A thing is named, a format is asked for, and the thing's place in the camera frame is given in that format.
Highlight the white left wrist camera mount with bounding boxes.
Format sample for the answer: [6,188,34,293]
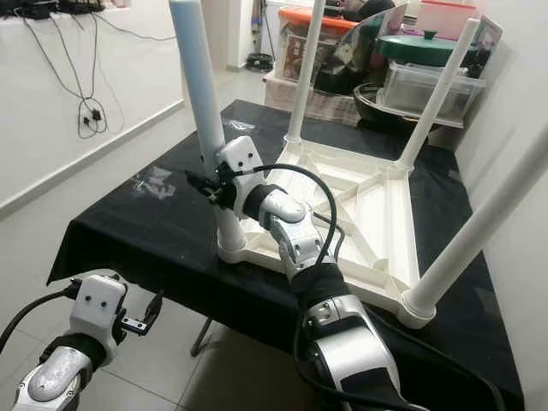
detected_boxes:
[68,274,128,343]

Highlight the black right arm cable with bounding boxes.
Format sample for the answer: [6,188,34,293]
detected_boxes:
[235,163,506,411]

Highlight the white plastic table top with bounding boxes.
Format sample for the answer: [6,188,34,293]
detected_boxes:
[217,137,438,329]

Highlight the black wall cable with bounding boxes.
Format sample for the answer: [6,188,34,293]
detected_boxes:
[26,17,110,140]

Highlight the clear plastic container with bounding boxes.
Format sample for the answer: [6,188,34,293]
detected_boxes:
[381,62,487,122]

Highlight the black round wok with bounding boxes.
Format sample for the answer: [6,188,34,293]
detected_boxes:
[354,84,463,131]

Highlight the black tablecloth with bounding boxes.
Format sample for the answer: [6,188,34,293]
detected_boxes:
[47,101,525,411]

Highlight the green pot lid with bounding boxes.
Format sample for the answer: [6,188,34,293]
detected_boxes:
[375,30,472,68]

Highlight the black cloth bundle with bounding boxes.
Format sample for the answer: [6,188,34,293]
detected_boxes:
[347,0,395,22]

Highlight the red printed carton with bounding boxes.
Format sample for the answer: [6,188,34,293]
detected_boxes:
[281,34,309,82]

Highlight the clear plastic bag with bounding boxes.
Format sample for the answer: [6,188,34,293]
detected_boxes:
[223,120,256,134]
[133,167,179,200]

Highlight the black antenna router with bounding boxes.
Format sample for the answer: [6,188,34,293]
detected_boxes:
[60,0,108,14]

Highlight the thin grey wall cable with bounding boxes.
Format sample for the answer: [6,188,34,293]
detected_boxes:
[98,0,181,42]

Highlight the black coiled hose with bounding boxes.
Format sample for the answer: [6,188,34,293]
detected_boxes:
[247,53,275,71]

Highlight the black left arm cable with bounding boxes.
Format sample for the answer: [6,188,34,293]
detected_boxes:
[0,278,78,343]

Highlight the white plastic table leg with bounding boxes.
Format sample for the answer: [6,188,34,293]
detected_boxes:
[170,0,247,262]
[284,0,328,145]
[398,128,548,329]
[398,17,480,172]

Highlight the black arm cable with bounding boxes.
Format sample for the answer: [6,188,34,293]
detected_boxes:
[0,278,78,343]
[235,163,506,411]

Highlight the pink plastic tub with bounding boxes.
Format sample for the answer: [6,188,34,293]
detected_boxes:
[415,0,479,39]

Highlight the beige cloth covered bench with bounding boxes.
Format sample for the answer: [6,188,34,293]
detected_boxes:
[264,73,360,121]

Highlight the dark metal folding table frame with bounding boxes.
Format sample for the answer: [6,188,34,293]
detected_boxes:
[190,317,219,359]

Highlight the black set-top box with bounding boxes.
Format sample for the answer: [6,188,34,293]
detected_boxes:
[9,0,61,20]

